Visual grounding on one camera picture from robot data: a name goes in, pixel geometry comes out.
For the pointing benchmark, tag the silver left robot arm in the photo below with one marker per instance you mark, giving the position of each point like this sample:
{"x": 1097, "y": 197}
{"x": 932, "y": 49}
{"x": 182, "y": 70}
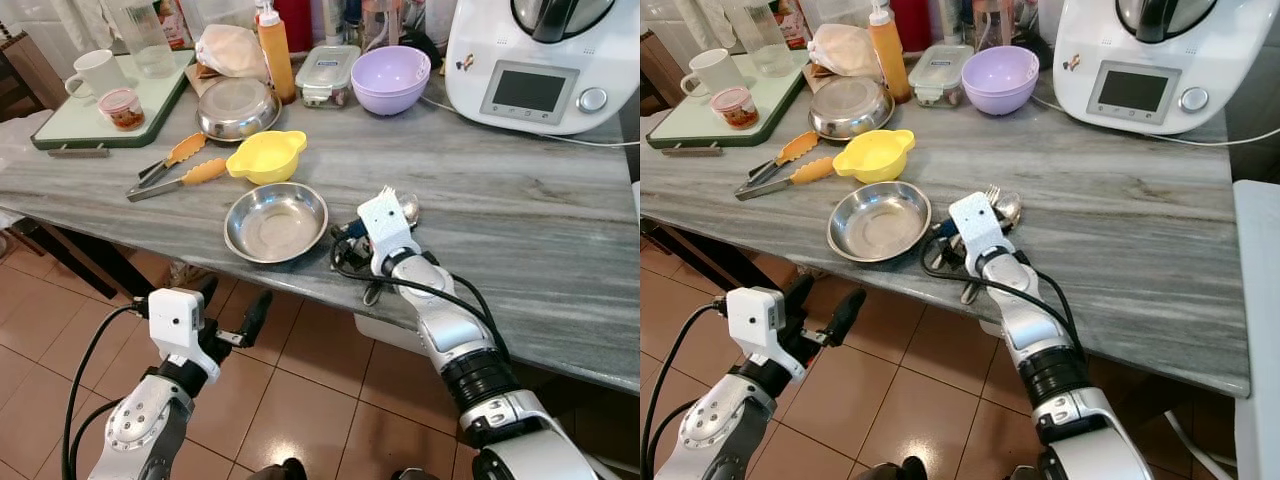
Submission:
{"x": 720, "y": 440}
{"x": 140, "y": 430}

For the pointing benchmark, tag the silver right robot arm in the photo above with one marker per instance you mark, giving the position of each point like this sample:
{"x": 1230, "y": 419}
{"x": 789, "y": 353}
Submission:
{"x": 450, "y": 330}
{"x": 1050, "y": 340}

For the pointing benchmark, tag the shallow steel dish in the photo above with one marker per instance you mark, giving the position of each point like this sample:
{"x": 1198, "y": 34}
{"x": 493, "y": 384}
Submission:
{"x": 879, "y": 222}
{"x": 276, "y": 222}

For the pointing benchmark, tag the steel tongs with orange tips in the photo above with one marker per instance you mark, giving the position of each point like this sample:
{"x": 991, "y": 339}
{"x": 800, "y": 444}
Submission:
{"x": 190, "y": 175}
{"x": 800, "y": 175}

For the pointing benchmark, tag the black robot left foot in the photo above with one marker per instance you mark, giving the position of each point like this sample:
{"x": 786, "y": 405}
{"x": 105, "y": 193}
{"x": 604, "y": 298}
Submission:
{"x": 280, "y": 470}
{"x": 900, "y": 470}

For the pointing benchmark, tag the upturned steel bowl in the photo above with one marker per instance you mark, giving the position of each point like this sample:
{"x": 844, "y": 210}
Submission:
{"x": 850, "y": 108}
{"x": 238, "y": 108}

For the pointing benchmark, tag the purple plastic bowl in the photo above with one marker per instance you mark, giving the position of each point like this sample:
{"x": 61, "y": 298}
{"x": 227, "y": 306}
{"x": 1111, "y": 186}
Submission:
{"x": 1000, "y": 80}
{"x": 390, "y": 80}

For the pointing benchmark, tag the clear food container grey lid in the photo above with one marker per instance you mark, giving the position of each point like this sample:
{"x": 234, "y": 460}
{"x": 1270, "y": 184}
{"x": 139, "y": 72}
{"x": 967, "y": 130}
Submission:
{"x": 940, "y": 73}
{"x": 328, "y": 75}

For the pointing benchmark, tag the grey marble top table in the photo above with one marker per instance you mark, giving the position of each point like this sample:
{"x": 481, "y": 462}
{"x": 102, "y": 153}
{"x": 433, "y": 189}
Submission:
{"x": 520, "y": 220}
{"x": 1130, "y": 230}

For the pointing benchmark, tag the white tray with green rim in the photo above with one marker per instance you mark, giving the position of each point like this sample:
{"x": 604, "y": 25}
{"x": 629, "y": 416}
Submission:
{"x": 700, "y": 125}
{"x": 80, "y": 125}

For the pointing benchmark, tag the small plastic sauce cup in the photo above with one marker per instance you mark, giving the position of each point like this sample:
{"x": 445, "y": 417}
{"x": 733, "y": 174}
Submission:
{"x": 735, "y": 108}
{"x": 123, "y": 110}

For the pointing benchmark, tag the orange squeeze bottle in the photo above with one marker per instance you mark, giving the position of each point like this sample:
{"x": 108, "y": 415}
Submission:
{"x": 276, "y": 55}
{"x": 888, "y": 55}

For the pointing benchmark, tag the plastic bag of bread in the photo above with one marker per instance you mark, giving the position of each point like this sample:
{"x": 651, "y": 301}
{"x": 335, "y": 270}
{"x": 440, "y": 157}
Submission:
{"x": 232, "y": 52}
{"x": 845, "y": 52}

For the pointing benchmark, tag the red canister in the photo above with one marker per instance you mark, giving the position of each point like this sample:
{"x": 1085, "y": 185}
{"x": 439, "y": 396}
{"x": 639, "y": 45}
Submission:
{"x": 296, "y": 20}
{"x": 912, "y": 20}

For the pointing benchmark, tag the white ceramic mug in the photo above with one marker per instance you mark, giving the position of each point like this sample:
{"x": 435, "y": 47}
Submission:
{"x": 100, "y": 72}
{"x": 715, "y": 72}

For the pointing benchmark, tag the clear glass tumbler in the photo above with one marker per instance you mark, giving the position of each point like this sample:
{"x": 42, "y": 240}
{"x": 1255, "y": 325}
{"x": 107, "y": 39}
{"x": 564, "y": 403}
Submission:
{"x": 768, "y": 45}
{"x": 150, "y": 45}

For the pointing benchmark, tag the clear plastic tub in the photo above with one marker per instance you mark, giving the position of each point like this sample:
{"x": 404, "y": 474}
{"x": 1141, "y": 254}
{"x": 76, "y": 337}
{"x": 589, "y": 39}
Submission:
{"x": 840, "y": 10}
{"x": 225, "y": 12}

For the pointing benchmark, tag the brown wooden furniture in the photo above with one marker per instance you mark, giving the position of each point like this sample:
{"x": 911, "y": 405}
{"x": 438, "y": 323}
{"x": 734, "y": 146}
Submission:
{"x": 660, "y": 70}
{"x": 30, "y": 70}

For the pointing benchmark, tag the white kitchen machine with screen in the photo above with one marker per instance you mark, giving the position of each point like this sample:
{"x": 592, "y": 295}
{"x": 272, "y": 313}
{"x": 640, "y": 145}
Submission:
{"x": 550, "y": 60}
{"x": 1160, "y": 60}

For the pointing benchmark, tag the printed snack packet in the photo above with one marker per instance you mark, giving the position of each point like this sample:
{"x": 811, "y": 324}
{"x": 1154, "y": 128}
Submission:
{"x": 177, "y": 20}
{"x": 792, "y": 20}

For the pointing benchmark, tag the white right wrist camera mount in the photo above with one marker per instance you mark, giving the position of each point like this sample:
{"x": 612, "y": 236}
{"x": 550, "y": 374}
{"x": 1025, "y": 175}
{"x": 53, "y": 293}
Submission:
{"x": 388, "y": 228}
{"x": 982, "y": 228}

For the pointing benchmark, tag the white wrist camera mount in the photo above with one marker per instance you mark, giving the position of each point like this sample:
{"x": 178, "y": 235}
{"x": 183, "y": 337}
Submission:
{"x": 757, "y": 325}
{"x": 982, "y": 228}
{"x": 388, "y": 228}
{"x": 175, "y": 325}

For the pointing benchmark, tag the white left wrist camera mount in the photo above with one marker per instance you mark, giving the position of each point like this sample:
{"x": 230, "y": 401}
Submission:
{"x": 757, "y": 325}
{"x": 175, "y": 325}

